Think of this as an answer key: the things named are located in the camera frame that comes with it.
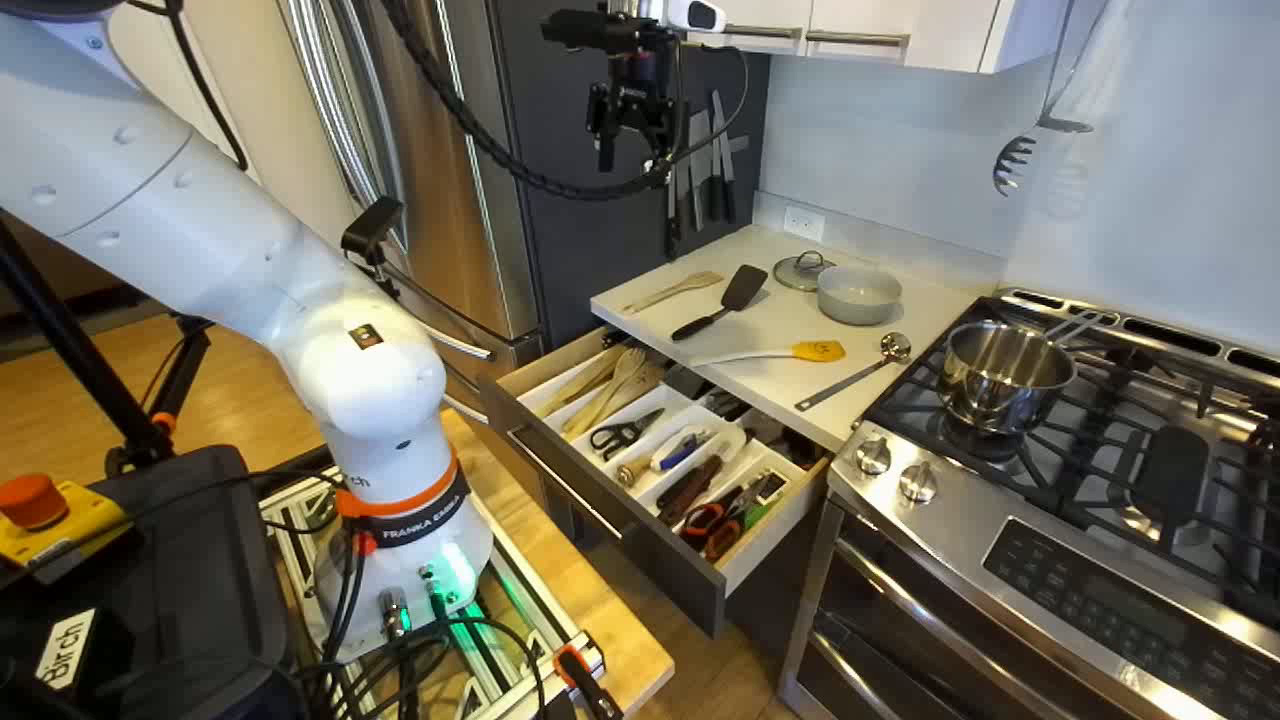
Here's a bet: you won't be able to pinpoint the black magnetic knife strip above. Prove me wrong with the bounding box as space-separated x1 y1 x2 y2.
659 89 743 258

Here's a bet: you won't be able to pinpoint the black flat stove plate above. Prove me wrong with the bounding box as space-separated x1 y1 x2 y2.
1129 420 1212 531

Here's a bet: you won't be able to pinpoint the black equipment case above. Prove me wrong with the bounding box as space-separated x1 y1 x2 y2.
0 442 304 720

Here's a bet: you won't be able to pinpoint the orange handled clamp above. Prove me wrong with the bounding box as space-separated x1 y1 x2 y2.
551 638 622 720

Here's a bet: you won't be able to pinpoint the dark brown handled knife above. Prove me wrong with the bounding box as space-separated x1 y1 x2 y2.
652 452 730 531

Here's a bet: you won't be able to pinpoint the white cutlery organizer tray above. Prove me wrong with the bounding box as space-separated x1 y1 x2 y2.
517 341 817 601

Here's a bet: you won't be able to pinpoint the yellow silicone spatula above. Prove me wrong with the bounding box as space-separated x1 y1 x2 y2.
692 336 853 372

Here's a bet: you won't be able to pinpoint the stainless gas stove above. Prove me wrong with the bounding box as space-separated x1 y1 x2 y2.
772 287 1280 720

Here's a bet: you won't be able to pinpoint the stainless steel refrigerator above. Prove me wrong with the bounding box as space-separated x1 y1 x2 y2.
270 0 777 360

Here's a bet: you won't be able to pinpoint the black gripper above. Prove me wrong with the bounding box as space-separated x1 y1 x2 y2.
582 42 692 185

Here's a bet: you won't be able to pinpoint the grey bowl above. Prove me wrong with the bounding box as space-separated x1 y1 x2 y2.
810 262 909 330

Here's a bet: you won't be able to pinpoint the steel pot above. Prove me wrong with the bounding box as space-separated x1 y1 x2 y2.
936 309 1125 439

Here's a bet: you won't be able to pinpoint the wooden slotted spatula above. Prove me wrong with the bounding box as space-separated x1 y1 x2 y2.
618 266 728 318

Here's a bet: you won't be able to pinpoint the black tripod stand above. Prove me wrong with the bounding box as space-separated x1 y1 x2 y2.
0 215 214 480

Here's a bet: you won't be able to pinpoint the red handled tool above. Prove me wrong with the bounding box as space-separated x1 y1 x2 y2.
675 483 751 565

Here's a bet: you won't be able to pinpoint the black corrugated cable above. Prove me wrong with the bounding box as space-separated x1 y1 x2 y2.
374 0 698 207

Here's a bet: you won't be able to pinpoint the red emergency stop button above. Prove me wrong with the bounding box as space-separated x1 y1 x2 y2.
0 469 130 577

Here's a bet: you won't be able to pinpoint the flat wooden spatula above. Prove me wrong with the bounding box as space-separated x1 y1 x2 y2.
539 360 618 420

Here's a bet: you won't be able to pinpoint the white wall cabinets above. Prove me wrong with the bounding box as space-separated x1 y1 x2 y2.
684 0 1072 81

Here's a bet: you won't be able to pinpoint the wooden fork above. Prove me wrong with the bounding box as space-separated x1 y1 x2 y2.
572 345 652 439

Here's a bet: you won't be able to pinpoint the black scissors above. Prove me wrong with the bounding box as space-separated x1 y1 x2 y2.
582 403 666 469

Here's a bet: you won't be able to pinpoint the metal ladle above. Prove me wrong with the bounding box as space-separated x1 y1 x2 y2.
790 327 920 417

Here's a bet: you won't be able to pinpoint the grey flat lid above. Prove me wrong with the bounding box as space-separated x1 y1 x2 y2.
772 247 840 297

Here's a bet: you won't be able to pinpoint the wooden handled metal tool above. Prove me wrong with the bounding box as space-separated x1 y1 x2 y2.
612 448 666 492

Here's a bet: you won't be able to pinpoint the blue handled peeler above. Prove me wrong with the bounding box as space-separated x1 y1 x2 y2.
646 422 720 480

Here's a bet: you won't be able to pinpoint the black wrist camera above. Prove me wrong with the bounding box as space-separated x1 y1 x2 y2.
534 8 646 60

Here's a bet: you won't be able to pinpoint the black spatula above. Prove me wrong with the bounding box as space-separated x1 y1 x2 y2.
666 258 777 345

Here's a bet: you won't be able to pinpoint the wooden drawer with steel front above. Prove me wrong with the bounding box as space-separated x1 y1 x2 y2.
479 325 835 638

